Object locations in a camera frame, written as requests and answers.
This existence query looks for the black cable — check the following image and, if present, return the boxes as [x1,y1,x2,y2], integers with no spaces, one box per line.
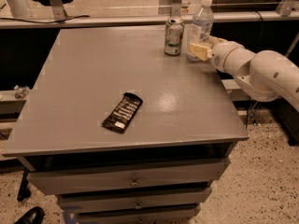
[0,14,91,24]

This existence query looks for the top grey drawer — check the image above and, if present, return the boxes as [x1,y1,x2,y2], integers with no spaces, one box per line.
[28,158,230,194]

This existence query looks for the white pipe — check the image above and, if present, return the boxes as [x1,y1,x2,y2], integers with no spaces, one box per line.
[5,0,32,19]

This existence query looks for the grey drawer cabinet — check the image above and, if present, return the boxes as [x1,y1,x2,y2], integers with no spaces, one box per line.
[4,26,247,224]

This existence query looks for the middle grey drawer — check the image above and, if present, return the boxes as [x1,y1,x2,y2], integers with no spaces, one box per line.
[58,187,211,213]

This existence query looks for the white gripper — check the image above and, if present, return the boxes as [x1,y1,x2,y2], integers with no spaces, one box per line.
[188,35,245,73]

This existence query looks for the black stand leg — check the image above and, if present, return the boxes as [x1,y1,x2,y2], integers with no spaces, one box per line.
[17,169,31,202]

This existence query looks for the black snack bar wrapper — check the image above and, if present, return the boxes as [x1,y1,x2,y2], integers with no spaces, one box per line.
[102,92,143,133]

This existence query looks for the crumpled foil wrapper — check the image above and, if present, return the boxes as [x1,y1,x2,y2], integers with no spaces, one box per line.
[14,85,30,99]

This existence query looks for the grey drawer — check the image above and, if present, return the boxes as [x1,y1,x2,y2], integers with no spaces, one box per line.
[28,158,230,194]
[58,187,211,213]
[76,204,200,224]

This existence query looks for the bottom grey drawer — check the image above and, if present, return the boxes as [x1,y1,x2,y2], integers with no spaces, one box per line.
[76,204,200,224]

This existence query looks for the green 7up soda can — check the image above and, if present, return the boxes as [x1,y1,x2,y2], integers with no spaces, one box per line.
[164,16,184,56]

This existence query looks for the clear blue plastic water bottle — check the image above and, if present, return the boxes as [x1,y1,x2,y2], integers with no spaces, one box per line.
[187,0,214,62]

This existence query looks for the black shoe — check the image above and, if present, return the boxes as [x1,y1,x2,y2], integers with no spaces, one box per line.
[14,206,45,224]

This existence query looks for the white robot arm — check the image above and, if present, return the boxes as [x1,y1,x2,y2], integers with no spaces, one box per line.
[187,36,299,111]

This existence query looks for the grey metal rail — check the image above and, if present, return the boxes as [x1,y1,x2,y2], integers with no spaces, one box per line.
[0,10,299,29]

